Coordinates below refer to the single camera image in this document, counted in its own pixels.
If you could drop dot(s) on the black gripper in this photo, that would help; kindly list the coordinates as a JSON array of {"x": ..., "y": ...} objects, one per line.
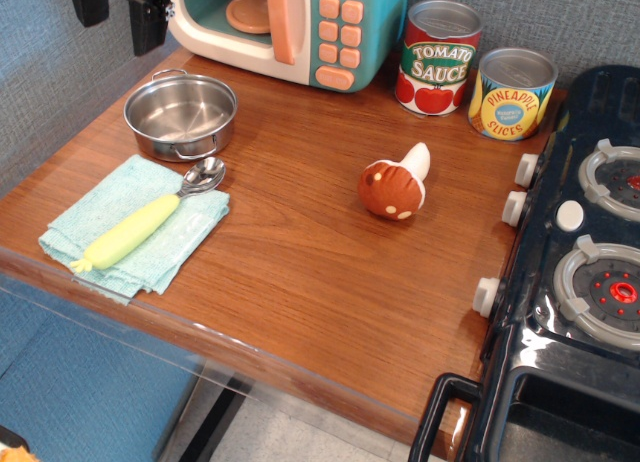
[{"x": 148, "y": 20}]

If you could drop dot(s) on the stainless steel pot bowl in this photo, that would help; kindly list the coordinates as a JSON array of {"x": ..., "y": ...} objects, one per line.
[{"x": 180, "y": 117}]

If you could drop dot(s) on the light blue cloth napkin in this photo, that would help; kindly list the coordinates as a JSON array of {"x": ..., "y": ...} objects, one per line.
[{"x": 152, "y": 266}]

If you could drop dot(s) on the orange microwave turntable plate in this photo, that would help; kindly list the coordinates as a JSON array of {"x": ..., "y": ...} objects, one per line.
[{"x": 249, "y": 16}]

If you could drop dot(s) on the teal toy microwave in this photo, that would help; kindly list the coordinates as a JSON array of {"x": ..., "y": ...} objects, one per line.
[{"x": 337, "y": 45}]

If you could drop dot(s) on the tomato sauce can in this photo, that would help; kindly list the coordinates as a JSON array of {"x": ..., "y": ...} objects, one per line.
[{"x": 440, "y": 44}]

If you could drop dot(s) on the brown plush mushroom toy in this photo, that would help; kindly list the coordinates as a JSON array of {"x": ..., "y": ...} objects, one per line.
[{"x": 396, "y": 190}]

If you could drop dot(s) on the pineapple slices can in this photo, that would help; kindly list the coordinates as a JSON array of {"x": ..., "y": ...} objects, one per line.
[{"x": 512, "y": 90}]

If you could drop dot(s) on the white stove knob upper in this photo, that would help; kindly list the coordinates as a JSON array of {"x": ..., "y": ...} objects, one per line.
[{"x": 525, "y": 170}]

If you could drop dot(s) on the white stove knob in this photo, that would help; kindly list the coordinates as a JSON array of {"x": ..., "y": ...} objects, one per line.
[
  {"x": 485, "y": 295},
  {"x": 525, "y": 170},
  {"x": 513, "y": 208}
]

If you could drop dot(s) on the white stove knob middle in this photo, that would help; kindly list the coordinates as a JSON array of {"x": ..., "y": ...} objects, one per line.
[{"x": 513, "y": 208}]

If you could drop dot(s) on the orange object bottom corner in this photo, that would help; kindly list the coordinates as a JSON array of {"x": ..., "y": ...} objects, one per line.
[{"x": 17, "y": 454}]

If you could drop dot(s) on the white stove knob lower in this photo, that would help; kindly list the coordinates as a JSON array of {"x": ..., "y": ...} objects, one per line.
[{"x": 485, "y": 295}]

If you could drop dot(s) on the black toy stove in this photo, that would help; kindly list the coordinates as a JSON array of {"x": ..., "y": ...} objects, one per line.
[{"x": 560, "y": 379}]

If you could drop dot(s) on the yellow-handled metal spoon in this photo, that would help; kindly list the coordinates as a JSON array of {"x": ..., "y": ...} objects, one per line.
[{"x": 119, "y": 241}]

